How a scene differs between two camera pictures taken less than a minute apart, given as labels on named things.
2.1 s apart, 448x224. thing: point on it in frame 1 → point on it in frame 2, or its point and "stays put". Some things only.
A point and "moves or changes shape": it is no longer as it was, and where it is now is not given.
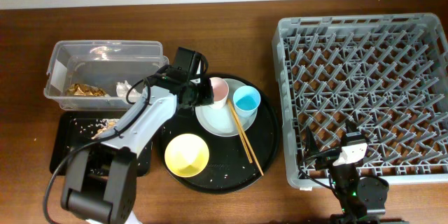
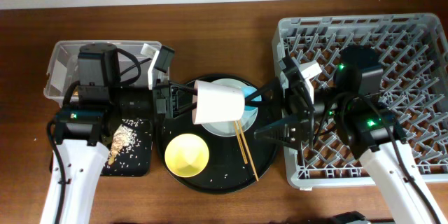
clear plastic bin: (94, 75) stays put
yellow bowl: (187, 155) stays put
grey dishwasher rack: (386, 74) stays put
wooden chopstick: (255, 158) → (247, 146)
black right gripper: (327, 161) → (292, 103)
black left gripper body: (200, 95) → (162, 99)
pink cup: (220, 89) moves or changes shape
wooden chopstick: (236, 122) → (241, 143)
